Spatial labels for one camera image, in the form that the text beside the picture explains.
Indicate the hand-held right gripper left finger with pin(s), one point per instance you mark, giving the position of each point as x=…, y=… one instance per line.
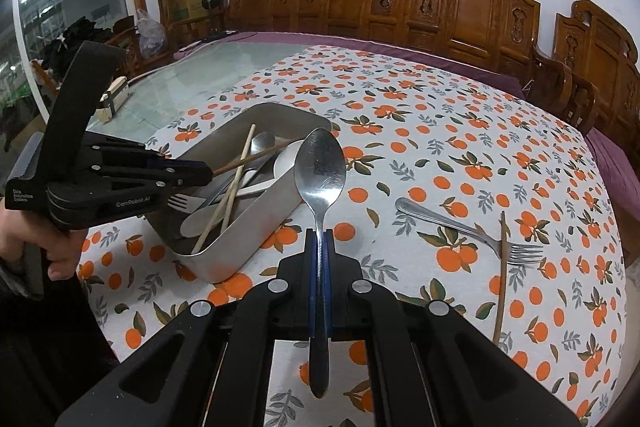
x=314, y=267

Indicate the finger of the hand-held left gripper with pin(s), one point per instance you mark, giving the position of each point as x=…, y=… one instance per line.
x=190, y=167
x=192, y=181

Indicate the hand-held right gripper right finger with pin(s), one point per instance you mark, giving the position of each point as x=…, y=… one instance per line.
x=327, y=272

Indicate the metal fork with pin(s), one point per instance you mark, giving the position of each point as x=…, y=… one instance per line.
x=430, y=218
x=182, y=202

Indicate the wooden chopstick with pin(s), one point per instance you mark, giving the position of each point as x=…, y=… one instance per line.
x=250, y=159
x=501, y=282
x=244, y=147

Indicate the metal tray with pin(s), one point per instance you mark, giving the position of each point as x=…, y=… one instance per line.
x=250, y=237

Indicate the small metal spoon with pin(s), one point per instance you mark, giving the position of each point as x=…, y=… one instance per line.
x=263, y=141

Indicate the large white spoon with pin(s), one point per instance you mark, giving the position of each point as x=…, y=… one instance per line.
x=285, y=164

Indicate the large metal spoon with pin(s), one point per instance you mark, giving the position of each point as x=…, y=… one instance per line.
x=320, y=167

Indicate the person's left hand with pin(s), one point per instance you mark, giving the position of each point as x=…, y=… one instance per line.
x=62, y=257

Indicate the small white spoon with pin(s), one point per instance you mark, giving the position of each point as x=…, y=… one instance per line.
x=197, y=222

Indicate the wooden chair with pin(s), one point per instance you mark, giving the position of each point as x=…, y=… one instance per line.
x=131, y=57

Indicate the black clothes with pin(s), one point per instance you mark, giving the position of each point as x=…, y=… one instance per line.
x=80, y=32

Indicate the plastic bag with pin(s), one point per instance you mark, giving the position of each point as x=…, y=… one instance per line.
x=152, y=37

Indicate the black round device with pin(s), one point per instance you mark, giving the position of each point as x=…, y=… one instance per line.
x=210, y=0

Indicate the orange print tablecloth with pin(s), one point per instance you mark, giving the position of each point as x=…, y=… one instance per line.
x=450, y=132

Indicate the long purple seat cushion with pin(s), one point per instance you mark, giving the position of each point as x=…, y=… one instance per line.
x=400, y=52

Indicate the person's dark clothing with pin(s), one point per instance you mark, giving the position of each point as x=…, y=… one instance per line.
x=40, y=357

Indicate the carved wooden bench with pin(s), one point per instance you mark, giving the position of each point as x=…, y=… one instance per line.
x=470, y=7

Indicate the short purple seat cushion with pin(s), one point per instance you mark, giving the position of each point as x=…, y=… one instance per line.
x=617, y=167

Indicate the carved wooden armchair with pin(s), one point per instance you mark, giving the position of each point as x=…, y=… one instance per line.
x=600, y=52

